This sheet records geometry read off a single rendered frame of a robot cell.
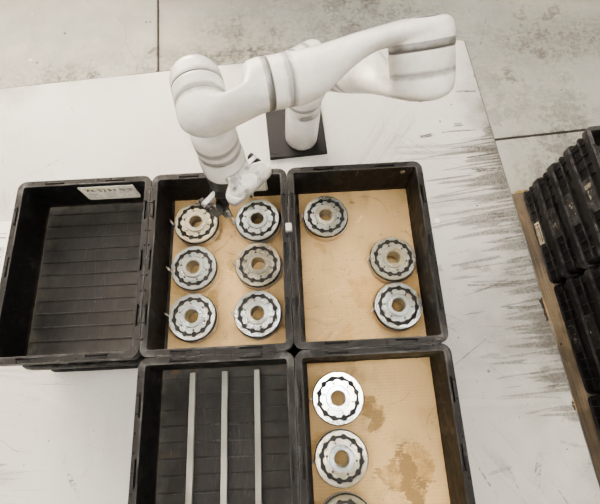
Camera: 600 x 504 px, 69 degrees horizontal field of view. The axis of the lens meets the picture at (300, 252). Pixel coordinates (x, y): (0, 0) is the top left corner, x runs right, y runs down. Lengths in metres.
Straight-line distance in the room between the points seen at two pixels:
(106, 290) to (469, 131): 1.06
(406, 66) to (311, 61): 0.13
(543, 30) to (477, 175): 1.61
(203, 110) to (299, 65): 0.14
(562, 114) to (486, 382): 1.65
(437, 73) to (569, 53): 2.15
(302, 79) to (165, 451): 0.75
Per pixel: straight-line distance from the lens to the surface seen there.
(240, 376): 0.96
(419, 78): 0.65
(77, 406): 1.21
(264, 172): 0.71
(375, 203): 1.06
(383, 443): 0.96
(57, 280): 1.14
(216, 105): 0.57
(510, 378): 1.18
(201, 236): 1.02
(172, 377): 0.99
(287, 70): 0.60
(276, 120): 1.32
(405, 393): 0.97
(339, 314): 0.97
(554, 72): 2.67
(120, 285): 1.07
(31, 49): 2.91
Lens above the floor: 1.78
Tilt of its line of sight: 71 degrees down
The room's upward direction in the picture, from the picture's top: 4 degrees counter-clockwise
